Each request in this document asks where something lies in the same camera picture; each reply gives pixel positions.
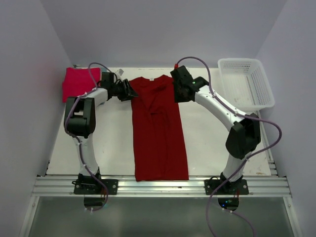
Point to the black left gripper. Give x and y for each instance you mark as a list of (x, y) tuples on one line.
[(128, 91)]

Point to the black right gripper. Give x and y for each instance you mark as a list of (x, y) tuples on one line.
[(177, 98)]

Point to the dark red t shirt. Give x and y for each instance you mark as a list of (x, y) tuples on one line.
[(158, 140)]

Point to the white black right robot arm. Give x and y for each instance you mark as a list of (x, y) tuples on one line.
[(244, 130)]

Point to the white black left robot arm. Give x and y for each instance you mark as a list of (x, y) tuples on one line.
[(80, 124)]

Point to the white perforated plastic basket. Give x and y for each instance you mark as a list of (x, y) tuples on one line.
[(245, 84)]

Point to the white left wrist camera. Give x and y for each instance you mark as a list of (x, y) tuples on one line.
[(119, 72)]

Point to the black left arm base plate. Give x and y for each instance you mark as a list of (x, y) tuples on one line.
[(92, 187)]

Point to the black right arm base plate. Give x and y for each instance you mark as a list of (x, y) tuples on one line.
[(235, 188)]

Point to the aluminium mounting rail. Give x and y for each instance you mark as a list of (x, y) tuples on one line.
[(195, 187)]

